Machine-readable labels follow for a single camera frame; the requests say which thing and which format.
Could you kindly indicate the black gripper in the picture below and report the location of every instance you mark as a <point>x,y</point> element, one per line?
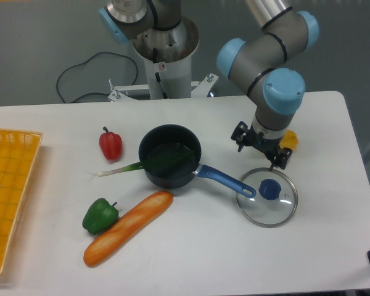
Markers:
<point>244,137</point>

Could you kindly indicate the glass lid blue knob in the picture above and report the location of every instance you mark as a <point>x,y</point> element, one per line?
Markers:
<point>275,201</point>

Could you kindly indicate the dark blue saucepan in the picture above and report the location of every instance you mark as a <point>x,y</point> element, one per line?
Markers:
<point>170,138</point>

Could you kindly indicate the green onion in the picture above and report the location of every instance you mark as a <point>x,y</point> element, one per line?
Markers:
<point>117,170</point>

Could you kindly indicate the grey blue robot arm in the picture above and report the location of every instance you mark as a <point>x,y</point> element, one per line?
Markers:
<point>256,68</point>

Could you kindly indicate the yellow bell pepper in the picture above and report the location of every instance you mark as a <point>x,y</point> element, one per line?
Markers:
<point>289,140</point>

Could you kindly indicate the orange baguette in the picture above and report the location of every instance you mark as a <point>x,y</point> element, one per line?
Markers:
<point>127,227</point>

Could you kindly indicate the red bell pepper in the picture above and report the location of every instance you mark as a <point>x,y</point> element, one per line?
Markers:
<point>111,145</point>

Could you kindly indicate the green bell pepper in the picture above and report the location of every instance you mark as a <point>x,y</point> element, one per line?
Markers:
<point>100,216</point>

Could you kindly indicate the yellow wicker basket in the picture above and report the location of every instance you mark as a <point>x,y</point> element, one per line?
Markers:
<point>18,152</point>

